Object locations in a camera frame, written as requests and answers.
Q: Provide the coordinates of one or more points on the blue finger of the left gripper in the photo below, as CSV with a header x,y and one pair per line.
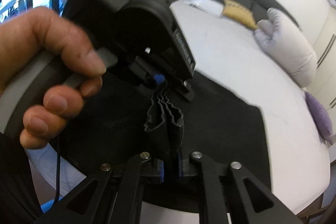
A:
x,y
160,80
186,90

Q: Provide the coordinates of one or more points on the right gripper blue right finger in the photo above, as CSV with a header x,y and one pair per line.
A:
x,y
231,193

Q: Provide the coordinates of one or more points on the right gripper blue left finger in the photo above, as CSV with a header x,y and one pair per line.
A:
x,y
111,195

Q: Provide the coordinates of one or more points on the black denim pants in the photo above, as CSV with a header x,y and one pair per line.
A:
x,y
131,115

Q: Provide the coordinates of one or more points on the left hand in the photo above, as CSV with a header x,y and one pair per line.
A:
x,y
22,37

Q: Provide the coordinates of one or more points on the bed with white sheet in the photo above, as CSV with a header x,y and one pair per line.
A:
x,y
227,53

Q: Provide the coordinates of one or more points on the white pillow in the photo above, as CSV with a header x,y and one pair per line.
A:
x,y
211,7

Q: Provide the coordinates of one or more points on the yellow cushion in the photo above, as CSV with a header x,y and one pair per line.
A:
x,y
239,13

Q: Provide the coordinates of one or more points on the rolled white duvet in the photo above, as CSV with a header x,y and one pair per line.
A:
x,y
282,40

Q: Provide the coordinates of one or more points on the purple cushion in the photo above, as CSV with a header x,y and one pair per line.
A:
x,y
321,118

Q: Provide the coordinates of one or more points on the white wardrobe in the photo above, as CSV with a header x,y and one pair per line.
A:
x,y
323,85

